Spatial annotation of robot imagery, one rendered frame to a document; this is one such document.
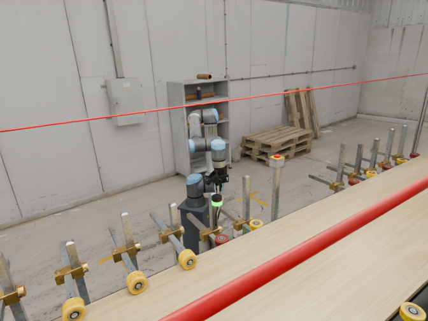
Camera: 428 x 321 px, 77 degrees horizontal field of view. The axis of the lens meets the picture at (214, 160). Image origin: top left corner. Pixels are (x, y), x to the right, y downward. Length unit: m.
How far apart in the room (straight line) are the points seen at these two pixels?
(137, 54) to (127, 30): 0.32
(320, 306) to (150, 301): 0.69
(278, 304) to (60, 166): 3.34
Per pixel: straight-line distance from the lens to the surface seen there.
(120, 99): 3.80
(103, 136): 4.04
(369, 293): 1.40
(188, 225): 2.54
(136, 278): 1.29
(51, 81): 3.85
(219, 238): 1.55
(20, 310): 1.55
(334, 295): 1.34
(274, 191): 1.90
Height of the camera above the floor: 1.84
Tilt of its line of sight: 21 degrees down
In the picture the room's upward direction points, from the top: 2 degrees counter-clockwise
